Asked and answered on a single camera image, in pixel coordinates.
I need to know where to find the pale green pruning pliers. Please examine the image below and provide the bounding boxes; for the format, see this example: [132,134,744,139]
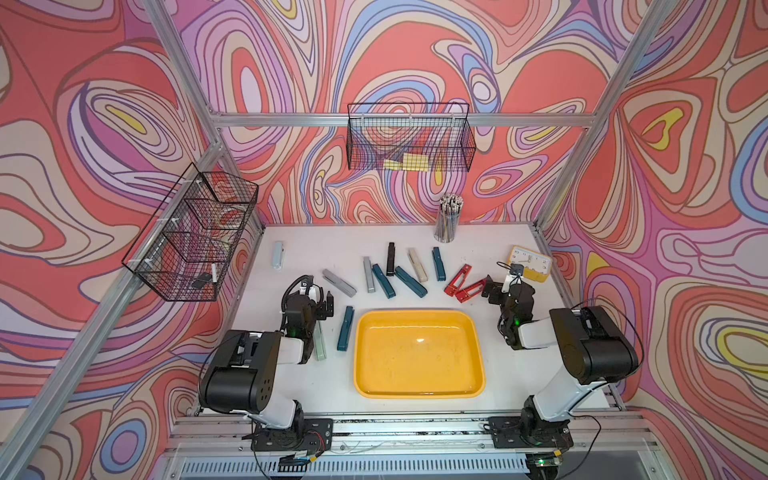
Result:
[313,321,327,361]

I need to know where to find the dark teal pruning pliers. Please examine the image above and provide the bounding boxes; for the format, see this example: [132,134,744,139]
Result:
[337,306,355,352]

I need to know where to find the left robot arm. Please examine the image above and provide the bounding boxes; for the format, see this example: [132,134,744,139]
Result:
[198,275,334,436]

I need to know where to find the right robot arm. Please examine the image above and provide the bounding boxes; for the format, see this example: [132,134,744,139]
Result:
[482,277,641,430]

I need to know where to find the grey pruning pliers angled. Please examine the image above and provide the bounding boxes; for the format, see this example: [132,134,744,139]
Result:
[322,269,357,298]

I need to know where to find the light blue-grey pliers far left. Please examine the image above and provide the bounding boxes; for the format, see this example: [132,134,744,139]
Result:
[271,241,284,270]

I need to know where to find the grey pruning pliers upright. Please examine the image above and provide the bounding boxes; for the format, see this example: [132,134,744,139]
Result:
[363,256,376,293]

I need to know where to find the teal pruning pliers upright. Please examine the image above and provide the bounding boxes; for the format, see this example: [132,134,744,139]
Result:
[432,246,446,282]

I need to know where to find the black pruning pliers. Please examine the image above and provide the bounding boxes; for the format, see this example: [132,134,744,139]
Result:
[385,242,396,276]

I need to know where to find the beige pruning pliers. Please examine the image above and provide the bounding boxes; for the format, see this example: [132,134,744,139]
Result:
[407,247,429,283]

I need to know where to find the yellow plastic storage tray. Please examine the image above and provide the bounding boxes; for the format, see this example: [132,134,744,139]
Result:
[353,309,486,400]

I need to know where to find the yellow alarm clock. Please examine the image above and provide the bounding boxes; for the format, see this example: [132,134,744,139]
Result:
[508,245,553,283]

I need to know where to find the pencil holder cup with pencils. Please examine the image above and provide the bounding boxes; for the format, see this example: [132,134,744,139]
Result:
[434,194,464,243]

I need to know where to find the yellow sticky notes in basket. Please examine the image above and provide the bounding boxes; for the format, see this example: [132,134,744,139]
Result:
[382,153,431,172]

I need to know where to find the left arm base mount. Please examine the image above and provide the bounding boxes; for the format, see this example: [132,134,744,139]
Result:
[242,418,334,454]

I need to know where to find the black wire basket left wall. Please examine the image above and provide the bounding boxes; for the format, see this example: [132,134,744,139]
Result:
[122,164,259,302]

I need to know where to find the black wire basket wall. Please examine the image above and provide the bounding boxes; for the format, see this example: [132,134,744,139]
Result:
[346,100,477,173]
[122,164,259,302]

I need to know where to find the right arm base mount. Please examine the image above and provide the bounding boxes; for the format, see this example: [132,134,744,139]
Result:
[482,416,574,451]

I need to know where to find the aluminium front rail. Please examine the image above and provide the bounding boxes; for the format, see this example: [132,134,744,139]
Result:
[157,411,675,479]

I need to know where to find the black wire basket back wall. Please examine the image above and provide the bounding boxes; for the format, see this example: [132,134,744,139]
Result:
[346,100,477,173]

